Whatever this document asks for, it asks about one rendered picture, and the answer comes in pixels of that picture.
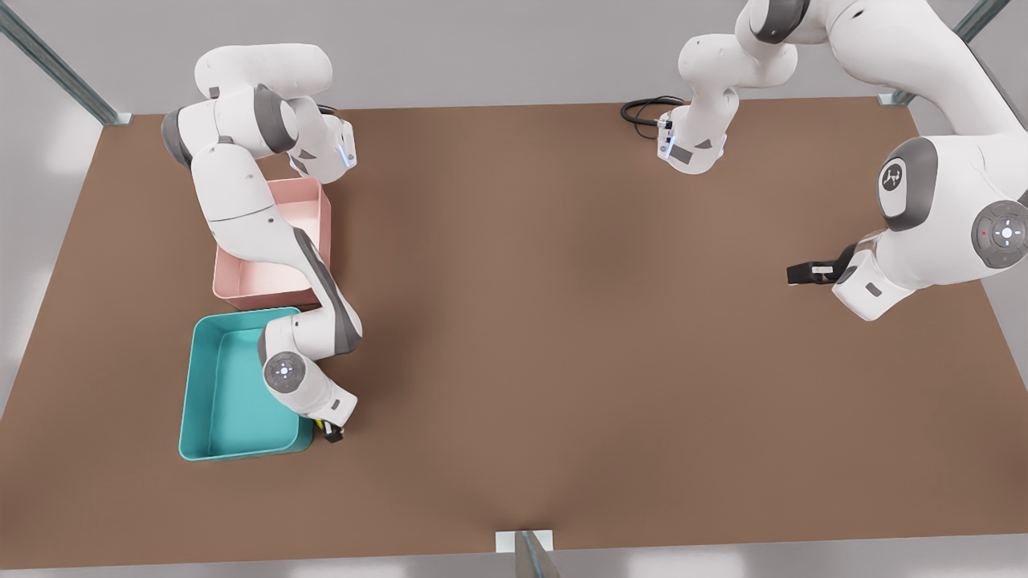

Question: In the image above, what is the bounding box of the teal rectangular tray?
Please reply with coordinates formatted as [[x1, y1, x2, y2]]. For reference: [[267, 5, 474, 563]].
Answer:
[[177, 307, 316, 462]]

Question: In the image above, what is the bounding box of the pink rectangular tray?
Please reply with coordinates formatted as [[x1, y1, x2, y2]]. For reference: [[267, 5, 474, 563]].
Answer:
[[212, 177, 333, 313]]

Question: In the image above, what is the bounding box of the silver frame post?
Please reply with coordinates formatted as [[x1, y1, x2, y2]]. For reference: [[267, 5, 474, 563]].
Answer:
[[878, 0, 1014, 108], [495, 529, 556, 578], [0, 0, 134, 128]]

